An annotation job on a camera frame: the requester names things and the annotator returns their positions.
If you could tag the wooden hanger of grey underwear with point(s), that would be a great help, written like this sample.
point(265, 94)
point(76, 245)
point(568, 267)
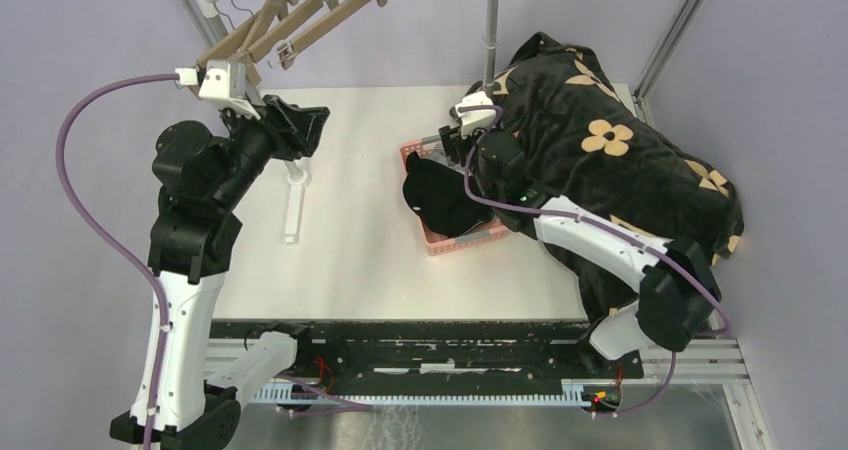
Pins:
point(298, 16)

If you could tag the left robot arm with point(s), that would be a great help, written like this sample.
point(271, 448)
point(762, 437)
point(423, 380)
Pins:
point(203, 178)

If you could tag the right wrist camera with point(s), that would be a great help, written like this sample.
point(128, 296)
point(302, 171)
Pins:
point(475, 111)

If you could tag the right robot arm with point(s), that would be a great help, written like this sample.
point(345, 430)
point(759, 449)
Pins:
point(675, 291)

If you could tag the empty wooden clip hanger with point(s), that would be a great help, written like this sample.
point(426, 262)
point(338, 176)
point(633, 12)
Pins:
point(225, 49)

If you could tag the wooden hanger of black underwear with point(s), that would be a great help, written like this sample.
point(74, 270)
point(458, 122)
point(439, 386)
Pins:
point(292, 45)

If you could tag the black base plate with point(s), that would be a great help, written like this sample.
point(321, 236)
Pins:
point(433, 358)

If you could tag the metal clothes rack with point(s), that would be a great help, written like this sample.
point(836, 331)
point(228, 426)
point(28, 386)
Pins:
point(298, 176)

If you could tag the pink plastic basket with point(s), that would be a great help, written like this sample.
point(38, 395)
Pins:
point(436, 244)

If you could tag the wooden hanger of navy underwear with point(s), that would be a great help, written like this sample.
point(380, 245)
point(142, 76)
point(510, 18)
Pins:
point(261, 23)

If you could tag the black underwear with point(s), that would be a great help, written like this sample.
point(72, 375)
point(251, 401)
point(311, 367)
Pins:
point(436, 194)

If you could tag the black floral blanket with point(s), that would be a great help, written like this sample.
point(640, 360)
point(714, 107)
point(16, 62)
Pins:
point(580, 140)

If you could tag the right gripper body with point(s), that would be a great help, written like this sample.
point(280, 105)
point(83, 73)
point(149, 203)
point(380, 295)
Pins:
point(455, 139)

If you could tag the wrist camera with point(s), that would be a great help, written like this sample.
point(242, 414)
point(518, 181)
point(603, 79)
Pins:
point(475, 111)
point(223, 83)

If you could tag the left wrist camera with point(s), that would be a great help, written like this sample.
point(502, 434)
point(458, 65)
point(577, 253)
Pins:
point(223, 83)

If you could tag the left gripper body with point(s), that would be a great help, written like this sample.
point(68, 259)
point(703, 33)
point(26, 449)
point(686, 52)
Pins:
point(289, 142)

